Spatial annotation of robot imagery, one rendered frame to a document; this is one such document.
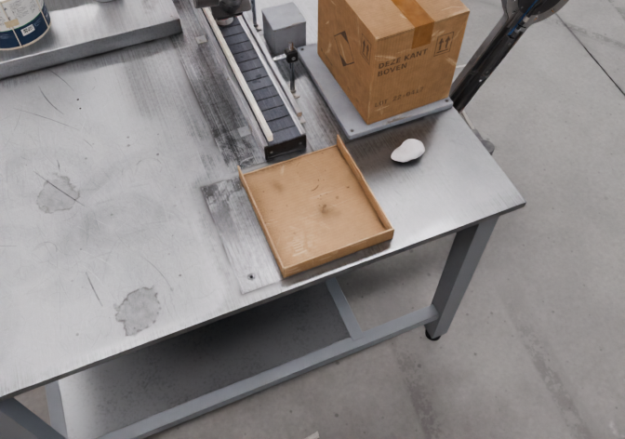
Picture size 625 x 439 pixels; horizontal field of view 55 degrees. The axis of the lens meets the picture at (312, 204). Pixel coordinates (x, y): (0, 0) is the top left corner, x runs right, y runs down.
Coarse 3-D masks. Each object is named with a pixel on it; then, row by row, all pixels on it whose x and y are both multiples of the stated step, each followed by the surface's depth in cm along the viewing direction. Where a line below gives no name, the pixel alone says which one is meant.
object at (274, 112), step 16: (224, 32) 167; (240, 32) 167; (240, 48) 162; (240, 64) 159; (256, 64) 159; (256, 80) 155; (256, 96) 152; (272, 96) 152; (272, 112) 149; (272, 128) 145; (288, 128) 145; (272, 144) 142
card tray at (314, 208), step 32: (288, 160) 146; (320, 160) 146; (352, 160) 141; (256, 192) 140; (288, 192) 140; (320, 192) 140; (352, 192) 140; (288, 224) 135; (320, 224) 135; (352, 224) 135; (384, 224) 134; (288, 256) 130; (320, 256) 126
